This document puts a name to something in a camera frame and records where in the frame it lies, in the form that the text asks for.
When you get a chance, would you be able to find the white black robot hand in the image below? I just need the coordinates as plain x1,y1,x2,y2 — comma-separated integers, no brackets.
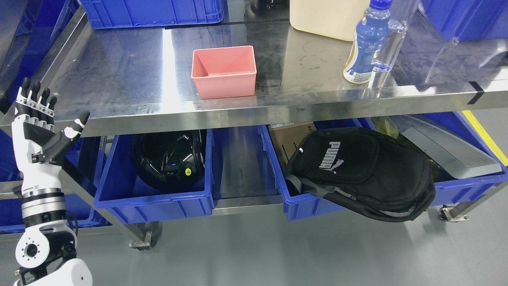
11,77,90,197

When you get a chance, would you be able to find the pink plastic storage box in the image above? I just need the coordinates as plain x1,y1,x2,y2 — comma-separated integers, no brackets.
191,45,257,99

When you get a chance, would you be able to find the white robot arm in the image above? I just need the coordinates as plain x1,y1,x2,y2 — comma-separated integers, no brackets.
13,186,94,286

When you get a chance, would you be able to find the cardboard box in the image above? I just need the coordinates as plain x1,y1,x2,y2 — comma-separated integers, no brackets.
268,122,316,167

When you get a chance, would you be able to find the blue crate far left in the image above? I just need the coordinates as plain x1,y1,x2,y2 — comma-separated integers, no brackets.
0,129,108,234

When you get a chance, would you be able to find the blue crate with helmet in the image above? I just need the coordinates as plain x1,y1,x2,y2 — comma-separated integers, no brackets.
94,129,216,224

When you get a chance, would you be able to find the stainless steel table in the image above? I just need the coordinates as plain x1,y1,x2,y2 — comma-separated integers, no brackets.
0,4,508,251

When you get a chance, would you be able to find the black helmet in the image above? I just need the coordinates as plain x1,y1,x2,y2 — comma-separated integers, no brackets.
130,129,207,193

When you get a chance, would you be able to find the blue crate top left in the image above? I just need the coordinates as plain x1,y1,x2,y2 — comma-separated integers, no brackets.
80,0,224,29

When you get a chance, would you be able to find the black Puma backpack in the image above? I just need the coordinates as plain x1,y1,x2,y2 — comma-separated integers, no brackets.
285,126,437,223

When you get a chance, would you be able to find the blue drink bottle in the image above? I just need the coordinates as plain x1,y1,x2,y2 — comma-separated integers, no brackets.
343,0,392,84

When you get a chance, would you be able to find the clear plastic bottle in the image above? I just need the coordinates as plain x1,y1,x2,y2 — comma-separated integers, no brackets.
373,0,420,72

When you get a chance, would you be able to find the grey flat panel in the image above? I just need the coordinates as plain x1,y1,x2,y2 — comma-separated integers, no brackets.
391,115,502,179

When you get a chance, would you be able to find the blue crate with backpack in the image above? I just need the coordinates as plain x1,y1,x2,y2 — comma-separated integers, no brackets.
258,112,507,221

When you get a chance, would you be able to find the blue crate top right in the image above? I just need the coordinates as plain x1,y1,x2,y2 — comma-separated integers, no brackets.
420,0,508,41

